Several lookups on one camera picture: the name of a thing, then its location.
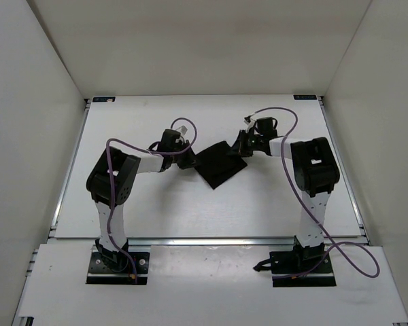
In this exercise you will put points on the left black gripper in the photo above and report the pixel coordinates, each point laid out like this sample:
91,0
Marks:
190,161

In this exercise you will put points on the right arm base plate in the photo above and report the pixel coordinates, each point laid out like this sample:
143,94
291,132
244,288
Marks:
289,272

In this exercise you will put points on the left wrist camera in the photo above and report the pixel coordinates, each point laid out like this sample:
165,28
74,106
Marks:
173,140

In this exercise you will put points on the right blue label sticker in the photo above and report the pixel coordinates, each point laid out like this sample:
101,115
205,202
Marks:
305,97

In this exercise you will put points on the blue label sticker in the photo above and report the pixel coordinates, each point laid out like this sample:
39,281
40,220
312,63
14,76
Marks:
305,97
103,99

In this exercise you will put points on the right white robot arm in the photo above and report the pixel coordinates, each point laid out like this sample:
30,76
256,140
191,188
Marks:
315,172

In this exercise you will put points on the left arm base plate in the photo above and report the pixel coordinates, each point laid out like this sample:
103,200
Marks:
102,272

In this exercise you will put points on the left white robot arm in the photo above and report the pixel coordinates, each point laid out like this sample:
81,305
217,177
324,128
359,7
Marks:
110,184

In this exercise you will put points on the left blue label sticker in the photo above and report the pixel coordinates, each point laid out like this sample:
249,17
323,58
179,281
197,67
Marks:
103,99

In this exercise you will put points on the black skirt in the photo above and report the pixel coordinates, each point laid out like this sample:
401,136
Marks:
216,166

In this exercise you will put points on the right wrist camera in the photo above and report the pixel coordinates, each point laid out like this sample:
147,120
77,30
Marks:
265,126

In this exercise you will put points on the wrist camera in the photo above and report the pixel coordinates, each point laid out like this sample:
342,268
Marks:
265,126
173,140

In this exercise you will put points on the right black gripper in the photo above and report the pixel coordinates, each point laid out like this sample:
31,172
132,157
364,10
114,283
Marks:
239,149

